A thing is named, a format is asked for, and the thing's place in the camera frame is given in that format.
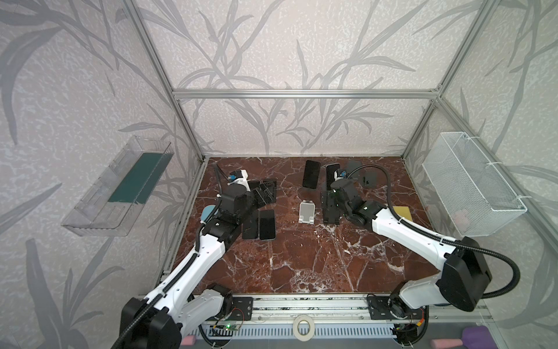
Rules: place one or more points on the clear plastic wall shelf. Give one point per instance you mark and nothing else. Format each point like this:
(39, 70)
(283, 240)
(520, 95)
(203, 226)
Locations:
(116, 199)

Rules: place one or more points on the white tape roll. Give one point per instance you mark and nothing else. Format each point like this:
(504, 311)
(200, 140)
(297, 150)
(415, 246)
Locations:
(303, 328)

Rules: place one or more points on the black folding phone stand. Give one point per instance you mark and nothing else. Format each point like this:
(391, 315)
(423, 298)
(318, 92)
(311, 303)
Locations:
(330, 211)

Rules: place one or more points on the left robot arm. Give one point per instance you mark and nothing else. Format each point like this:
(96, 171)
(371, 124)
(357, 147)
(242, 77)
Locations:
(168, 313)

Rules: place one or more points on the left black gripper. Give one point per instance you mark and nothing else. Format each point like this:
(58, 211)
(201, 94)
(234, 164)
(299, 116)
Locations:
(258, 194)

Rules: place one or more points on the black phone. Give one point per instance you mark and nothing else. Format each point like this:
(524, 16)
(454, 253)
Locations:
(311, 174)
(330, 175)
(269, 190)

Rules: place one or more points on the purple pink brush left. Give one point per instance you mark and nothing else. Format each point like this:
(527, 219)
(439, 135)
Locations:
(189, 340)

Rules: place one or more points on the white phone stand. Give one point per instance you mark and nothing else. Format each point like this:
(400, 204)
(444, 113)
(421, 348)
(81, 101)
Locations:
(307, 212)

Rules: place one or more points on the white wire wall basket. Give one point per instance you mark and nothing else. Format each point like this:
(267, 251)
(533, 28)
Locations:
(477, 198)

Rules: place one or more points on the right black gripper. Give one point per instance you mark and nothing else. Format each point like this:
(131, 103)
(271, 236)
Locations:
(331, 192)

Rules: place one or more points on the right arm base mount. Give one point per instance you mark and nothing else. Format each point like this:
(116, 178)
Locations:
(385, 307)

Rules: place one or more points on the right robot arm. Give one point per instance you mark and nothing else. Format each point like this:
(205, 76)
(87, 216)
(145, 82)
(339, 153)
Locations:
(463, 274)

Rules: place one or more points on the purple pink scoop right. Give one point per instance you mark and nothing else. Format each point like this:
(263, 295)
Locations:
(472, 338)

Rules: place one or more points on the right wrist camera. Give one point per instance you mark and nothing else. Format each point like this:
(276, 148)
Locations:
(340, 174)

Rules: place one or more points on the light blue spatula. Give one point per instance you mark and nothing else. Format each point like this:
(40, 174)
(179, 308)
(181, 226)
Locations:
(207, 213)

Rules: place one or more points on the wood ring grey stand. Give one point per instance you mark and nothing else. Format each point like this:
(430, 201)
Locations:
(351, 166)

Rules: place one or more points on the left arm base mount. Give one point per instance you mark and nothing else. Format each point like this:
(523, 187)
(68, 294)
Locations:
(237, 308)

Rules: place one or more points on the yellow green sponge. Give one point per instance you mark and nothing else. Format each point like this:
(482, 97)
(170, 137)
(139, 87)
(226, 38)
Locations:
(403, 212)

